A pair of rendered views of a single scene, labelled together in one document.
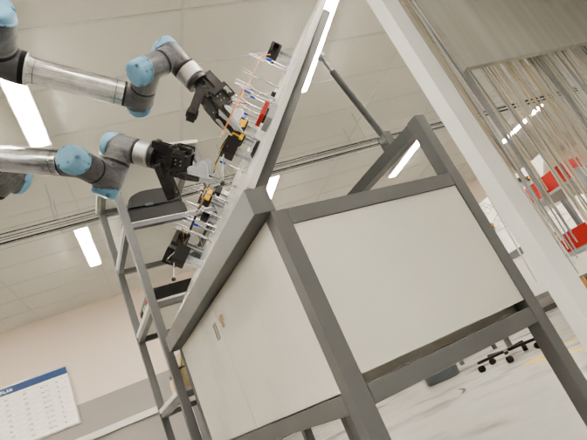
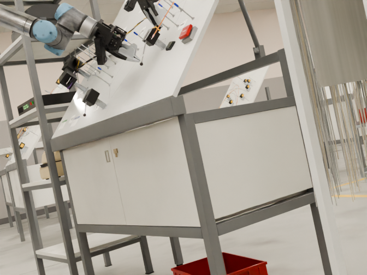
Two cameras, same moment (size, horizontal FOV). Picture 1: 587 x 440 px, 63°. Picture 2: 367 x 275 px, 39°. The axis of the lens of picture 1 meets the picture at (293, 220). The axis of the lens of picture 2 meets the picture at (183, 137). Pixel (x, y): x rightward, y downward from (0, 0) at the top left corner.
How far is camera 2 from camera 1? 85 cm
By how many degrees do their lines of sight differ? 19
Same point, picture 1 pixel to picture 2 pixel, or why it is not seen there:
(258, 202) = (177, 106)
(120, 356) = not seen: outside the picture
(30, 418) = not seen: outside the picture
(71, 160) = (46, 34)
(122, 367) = not seen: outside the picture
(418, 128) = (284, 58)
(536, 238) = (322, 192)
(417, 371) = (243, 221)
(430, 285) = (262, 172)
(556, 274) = (325, 210)
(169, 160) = (107, 40)
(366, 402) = (214, 234)
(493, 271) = (300, 167)
